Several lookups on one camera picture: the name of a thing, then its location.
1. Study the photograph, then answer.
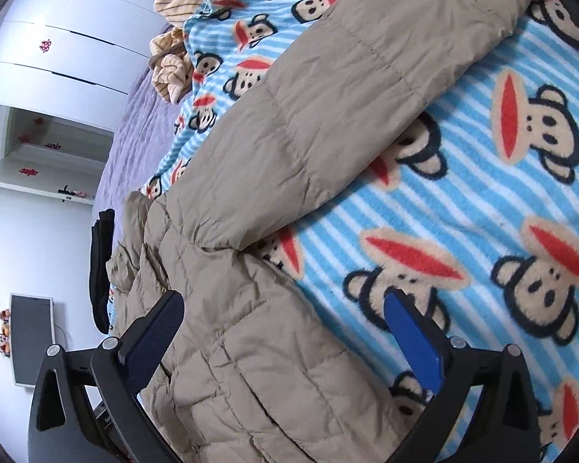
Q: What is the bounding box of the blue striped monkey-print blanket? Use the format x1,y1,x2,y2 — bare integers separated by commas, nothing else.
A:
107,0,579,463

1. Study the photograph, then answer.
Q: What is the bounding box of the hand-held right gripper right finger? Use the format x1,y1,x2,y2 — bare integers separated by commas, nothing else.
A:
381,290,543,463

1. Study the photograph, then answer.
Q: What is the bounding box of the row of small figurines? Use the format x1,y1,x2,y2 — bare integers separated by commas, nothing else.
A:
0,309,13,355

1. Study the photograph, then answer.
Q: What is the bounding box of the flat screen monitor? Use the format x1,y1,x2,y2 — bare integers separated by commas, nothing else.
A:
10,293,55,387

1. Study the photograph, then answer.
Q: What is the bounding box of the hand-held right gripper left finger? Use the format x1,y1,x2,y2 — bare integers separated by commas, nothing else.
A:
27,289,185,463

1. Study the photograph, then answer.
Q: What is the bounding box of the beige puffer jacket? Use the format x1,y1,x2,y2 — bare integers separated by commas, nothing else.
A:
106,0,551,463

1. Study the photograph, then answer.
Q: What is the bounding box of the white wardrobe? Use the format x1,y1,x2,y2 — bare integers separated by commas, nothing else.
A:
0,0,174,107

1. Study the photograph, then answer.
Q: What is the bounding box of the purple bed sheet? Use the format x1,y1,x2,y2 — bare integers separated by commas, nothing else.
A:
94,19,194,232

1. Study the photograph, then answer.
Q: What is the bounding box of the black garment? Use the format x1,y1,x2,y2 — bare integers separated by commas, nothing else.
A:
89,208,117,335

